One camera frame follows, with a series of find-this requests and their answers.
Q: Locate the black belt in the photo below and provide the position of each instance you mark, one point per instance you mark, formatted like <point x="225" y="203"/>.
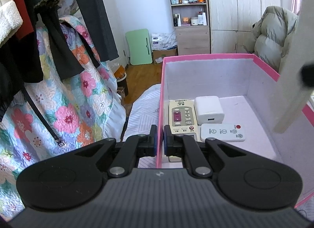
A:
<point x="41" y="120"/>

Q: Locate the wooden shelf cabinet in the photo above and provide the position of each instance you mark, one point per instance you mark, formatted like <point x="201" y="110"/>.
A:
<point x="192" y="40"/>

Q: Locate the floral quilt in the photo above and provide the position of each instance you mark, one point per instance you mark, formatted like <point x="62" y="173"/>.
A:
<point x="73" y="120"/>

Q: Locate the bin with orange bag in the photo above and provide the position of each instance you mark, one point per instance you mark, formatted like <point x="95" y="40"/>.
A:
<point x="121" y="73"/>

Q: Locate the white jar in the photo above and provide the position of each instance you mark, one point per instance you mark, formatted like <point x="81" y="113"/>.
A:
<point x="194" y="21"/>

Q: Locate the dark grey hanging shirt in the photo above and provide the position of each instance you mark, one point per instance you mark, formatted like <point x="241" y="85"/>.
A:
<point x="98" y="9"/>

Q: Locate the white door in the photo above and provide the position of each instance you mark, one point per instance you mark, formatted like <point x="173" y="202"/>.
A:
<point x="115" y="22"/>

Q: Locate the green folding board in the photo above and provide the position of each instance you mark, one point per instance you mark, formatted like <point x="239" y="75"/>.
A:
<point x="138" y="46"/>

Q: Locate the black jacket with white piping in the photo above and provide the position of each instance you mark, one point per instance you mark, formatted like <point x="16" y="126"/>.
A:
<point x="14" y="66"/>

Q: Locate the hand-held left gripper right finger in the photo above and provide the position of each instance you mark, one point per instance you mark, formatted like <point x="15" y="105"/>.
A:
<point x="166" y="142"/>

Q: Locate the large white charger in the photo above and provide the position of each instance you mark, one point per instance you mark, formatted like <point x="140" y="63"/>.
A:
<point x="209" y="111"/>

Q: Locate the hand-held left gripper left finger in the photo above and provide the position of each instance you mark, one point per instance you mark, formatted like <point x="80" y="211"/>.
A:
<point x="154" y="141"/>

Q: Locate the grey puffer jacket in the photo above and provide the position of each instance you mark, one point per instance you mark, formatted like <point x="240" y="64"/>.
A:
<point x="272" y="41"/>

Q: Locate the grey quilted mat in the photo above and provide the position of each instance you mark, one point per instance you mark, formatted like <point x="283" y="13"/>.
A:
<point x="144" y="110"/>

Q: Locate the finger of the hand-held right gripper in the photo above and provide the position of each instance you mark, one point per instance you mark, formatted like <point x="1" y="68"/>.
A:
<point x="307" y="76"/>

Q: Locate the small white remote red button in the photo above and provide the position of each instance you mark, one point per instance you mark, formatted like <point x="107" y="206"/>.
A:
<point x="222" y="133"/>

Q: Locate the light wooden wardrobe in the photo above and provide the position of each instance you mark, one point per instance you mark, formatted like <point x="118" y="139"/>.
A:
<point x="225" y="22"/>

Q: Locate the black ruffled cuff garment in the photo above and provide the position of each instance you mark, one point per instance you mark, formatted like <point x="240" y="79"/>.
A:
<point x="58" y="46"/>

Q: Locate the cream coat with fleece cuff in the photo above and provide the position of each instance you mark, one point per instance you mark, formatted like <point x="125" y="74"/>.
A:
<point x="7" y="19"/>

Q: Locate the white tissue pack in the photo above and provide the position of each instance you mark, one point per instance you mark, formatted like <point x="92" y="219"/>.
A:
<point x="163" y="41"/>

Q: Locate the pink cardboard box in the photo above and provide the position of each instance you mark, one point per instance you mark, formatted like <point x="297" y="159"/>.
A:
<point x="220" y="76"/>

